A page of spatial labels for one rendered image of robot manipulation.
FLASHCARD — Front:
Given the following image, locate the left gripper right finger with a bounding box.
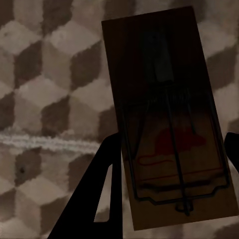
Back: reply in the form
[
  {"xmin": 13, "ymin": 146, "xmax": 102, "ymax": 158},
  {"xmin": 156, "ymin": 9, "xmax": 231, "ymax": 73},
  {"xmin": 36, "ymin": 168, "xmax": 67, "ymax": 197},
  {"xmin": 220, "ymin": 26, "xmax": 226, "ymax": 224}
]
[{"xmin": 224, "ymin": 132, "xmax": 239, "ymax": 173}]

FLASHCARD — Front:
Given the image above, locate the mousetrap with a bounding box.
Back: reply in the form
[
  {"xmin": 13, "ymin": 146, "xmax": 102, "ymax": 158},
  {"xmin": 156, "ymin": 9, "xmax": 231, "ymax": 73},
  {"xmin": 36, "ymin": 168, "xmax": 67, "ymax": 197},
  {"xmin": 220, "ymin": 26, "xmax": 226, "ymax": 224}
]
[{"xmin": 101, "ymin": 6, "xmax": 239, "ymax": 231}]

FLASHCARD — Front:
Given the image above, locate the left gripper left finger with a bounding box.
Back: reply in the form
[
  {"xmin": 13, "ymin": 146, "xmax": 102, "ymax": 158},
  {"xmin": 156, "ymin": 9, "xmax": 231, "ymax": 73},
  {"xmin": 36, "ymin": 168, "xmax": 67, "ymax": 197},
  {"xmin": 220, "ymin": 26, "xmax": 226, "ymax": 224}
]
[{"xmin": 48, "ymin": 132, "xmax": 123, "ymax": 239}]

